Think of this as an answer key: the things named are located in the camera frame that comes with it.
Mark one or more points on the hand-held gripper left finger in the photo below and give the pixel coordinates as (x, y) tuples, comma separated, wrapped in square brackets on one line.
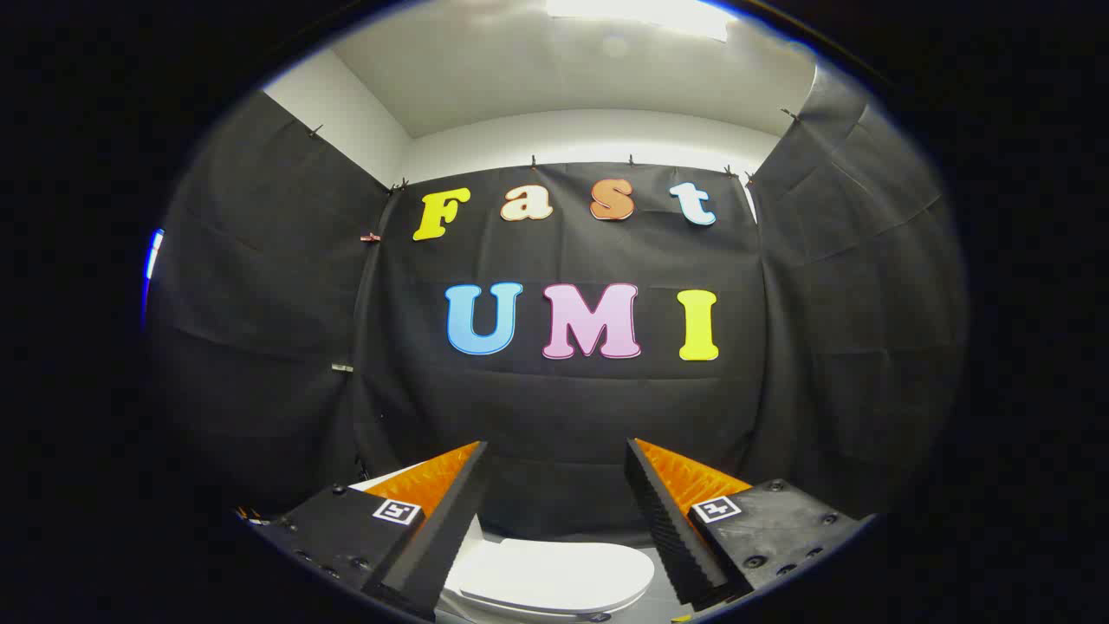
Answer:
[(437, 537)]

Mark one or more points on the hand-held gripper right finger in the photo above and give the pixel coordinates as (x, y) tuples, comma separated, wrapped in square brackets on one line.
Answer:
[(667, 529)]

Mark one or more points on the white toilet lid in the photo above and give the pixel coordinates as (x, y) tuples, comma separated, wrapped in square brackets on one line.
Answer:
[(554, 572)]

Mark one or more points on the white ceramic toilet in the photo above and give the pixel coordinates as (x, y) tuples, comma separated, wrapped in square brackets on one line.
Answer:
[(476, 536)]

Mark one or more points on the black backdrop cloth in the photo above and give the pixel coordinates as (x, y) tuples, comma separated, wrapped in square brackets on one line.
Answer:
[(563, 407)]

